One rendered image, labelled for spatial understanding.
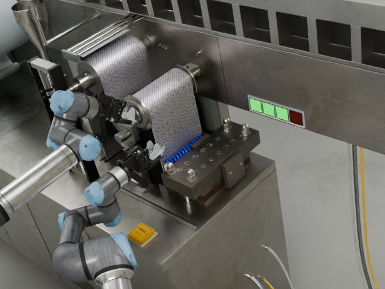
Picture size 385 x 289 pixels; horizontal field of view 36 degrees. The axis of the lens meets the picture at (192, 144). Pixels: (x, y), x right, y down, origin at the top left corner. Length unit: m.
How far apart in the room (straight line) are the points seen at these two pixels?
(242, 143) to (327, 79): 0.50
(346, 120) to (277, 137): 2.08
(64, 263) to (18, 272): 1.87
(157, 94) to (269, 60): 0.43
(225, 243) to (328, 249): 1.05
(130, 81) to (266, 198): 0.72
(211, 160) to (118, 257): 0.67
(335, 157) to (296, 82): 1.85
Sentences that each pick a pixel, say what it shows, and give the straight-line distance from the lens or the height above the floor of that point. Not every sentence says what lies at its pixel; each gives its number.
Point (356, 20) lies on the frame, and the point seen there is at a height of 1.59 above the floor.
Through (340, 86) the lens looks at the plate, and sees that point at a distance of 1.96.
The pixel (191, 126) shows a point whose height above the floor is 1.09.
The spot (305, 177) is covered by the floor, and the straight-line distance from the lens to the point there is 3.73.
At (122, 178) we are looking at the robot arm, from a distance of 2.13.
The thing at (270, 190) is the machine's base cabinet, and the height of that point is 0.78.
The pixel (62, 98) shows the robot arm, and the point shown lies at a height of 1.50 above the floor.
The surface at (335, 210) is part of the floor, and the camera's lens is 3.50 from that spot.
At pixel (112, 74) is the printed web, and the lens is 2.33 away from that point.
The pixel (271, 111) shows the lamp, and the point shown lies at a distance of 2.20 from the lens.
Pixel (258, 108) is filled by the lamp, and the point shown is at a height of 1.17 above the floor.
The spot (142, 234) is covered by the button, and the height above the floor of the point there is 0.92.
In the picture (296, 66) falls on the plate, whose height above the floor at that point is 1.39.
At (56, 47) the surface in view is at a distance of 3.14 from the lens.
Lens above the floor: 2.38
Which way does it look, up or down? 35 degrees down
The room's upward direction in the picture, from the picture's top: 13 degrees counter-clockwise
